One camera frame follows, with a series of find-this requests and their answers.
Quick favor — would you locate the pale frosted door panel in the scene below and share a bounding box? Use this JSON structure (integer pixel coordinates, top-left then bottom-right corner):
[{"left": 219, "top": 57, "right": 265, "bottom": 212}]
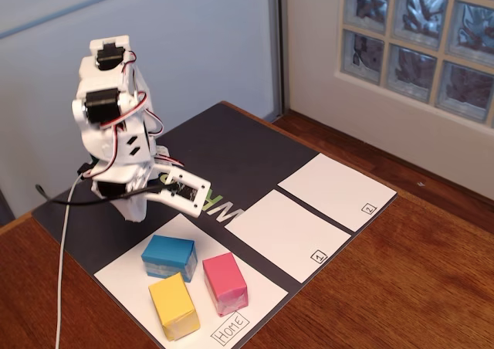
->
[{"left": 0, "top": 0, "right": 279, "bottom": 226}]

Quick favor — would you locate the glass block window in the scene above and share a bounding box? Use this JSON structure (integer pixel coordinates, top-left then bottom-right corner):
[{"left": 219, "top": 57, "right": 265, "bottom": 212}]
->
[{"left": 339, "top": 0, "right": 494, "bottom": 128}]

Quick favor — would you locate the red white servo wire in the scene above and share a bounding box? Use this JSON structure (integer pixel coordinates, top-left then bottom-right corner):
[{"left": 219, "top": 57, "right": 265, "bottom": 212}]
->
[
  {"left": 156, "top": 147, "right": 185, "bottom": 169},
  {"left": 90, "top": 50, "right": 163, "bottom": 180}
]

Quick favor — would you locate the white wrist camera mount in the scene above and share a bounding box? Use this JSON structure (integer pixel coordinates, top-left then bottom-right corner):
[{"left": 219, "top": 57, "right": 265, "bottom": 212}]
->
[{"left": 148, "top": 166, "right": 211, "bottom": 218}]

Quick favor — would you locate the yellow box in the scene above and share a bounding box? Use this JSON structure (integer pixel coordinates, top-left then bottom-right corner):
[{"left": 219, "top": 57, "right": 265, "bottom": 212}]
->
[{"left": 148, "top": 271, "right": 201, "bottom": 342}]

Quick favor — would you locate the blue box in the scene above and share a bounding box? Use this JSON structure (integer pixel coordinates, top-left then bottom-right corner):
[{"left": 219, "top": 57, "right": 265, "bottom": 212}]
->
[{"left": 140, "top": 234, "right": 198, "bottom": 283}]

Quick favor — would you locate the white home zone paper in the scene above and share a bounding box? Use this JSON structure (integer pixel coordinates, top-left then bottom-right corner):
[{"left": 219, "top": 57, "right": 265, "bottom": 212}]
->
[{"left": 93, "top": 213, "right": 289, "bottom": 349}]

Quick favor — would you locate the white cable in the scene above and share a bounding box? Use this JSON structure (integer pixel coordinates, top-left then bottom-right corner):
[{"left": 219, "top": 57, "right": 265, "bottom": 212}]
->
[{"left": 55, "top": 173, "right": 84, "bottom": 349}]

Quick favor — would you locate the black printed mat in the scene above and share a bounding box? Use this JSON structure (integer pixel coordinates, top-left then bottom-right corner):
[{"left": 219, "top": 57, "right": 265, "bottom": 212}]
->
[{"left": 31, "top": 100, "right": 399, "bottom": 349}]

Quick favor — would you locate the black camera cable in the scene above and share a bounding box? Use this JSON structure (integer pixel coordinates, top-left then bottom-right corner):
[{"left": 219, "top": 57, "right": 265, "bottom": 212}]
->
[{"left": 35, "top": 162, "right": 181, "bottom": 206}]

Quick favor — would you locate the white zone one paper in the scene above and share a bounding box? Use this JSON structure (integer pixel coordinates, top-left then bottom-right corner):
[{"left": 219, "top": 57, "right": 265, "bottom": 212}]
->
[{"left": 224, "top": 188, "right": 353, "bottom": 284}]

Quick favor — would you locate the grey metal frame post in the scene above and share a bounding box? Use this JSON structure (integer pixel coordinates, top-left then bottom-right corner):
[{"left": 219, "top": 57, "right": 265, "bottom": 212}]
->
[{"left": 266, "top": 0, "right": 289, "bottom": 121}]

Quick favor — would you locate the white zone two paper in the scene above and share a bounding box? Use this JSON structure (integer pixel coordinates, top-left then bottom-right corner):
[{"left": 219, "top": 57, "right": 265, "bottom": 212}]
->
[{"left": 277, "top": 152, "right": 398, "bottom": 233}]

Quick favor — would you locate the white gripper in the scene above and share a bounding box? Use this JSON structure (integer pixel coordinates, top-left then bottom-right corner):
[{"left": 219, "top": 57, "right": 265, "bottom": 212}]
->
[{"left": 91, "top": 123, "right": 156, "bottom": 224}]

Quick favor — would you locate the pink box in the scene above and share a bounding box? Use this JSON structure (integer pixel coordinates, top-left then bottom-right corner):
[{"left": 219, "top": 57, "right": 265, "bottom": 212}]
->
[{"left": 201, "top": 252, "right": 249, "bottom": 318}]

